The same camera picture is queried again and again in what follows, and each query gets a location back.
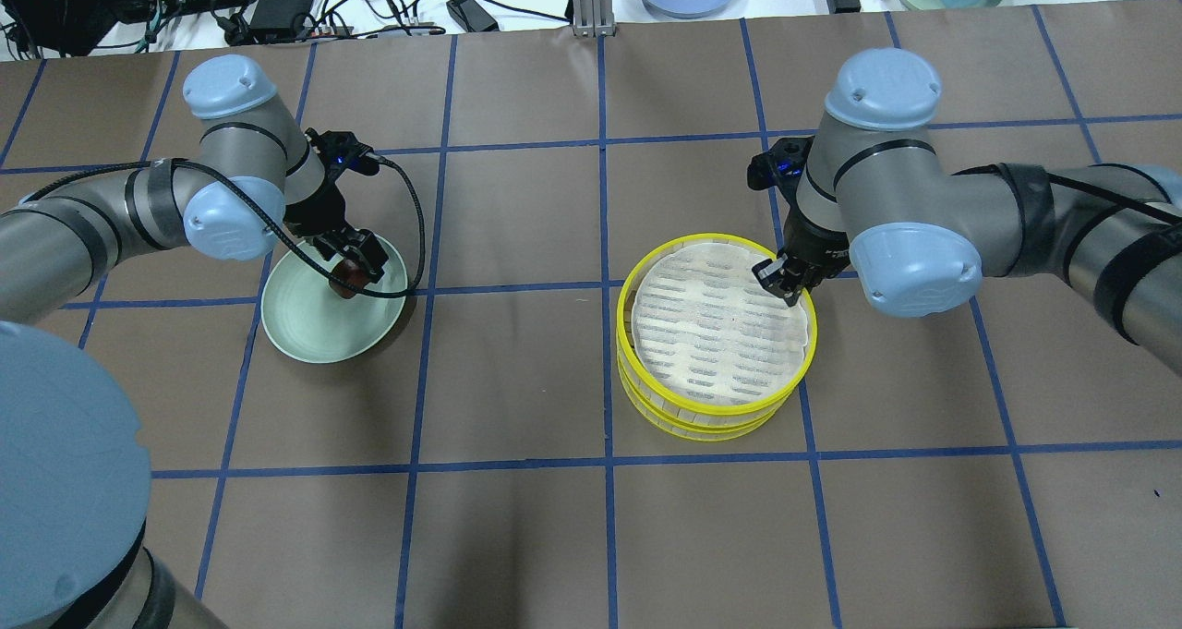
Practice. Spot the brown bun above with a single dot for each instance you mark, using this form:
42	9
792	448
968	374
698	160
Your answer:
348	279

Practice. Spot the yellow rimmed steamer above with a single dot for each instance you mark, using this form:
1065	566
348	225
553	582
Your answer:
683	418
700	327

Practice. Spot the aluminium frame post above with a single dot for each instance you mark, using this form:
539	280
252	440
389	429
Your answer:
593	18

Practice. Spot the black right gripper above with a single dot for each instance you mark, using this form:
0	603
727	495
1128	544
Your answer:
818	239

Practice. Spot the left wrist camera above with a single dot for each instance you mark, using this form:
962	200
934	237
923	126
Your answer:
341	151

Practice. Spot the pale green plate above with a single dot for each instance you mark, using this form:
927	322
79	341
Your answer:
306	320

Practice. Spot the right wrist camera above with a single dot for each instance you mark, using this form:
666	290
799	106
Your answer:
780	166

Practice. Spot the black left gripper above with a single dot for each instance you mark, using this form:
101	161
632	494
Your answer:
319	213

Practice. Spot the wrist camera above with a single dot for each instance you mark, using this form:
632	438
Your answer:
341	151
780	166

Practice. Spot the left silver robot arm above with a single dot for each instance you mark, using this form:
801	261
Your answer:
76	479

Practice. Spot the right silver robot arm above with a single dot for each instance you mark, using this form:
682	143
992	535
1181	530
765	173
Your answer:
867	192

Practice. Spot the black power adapter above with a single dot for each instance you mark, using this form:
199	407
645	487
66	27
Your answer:
277	20

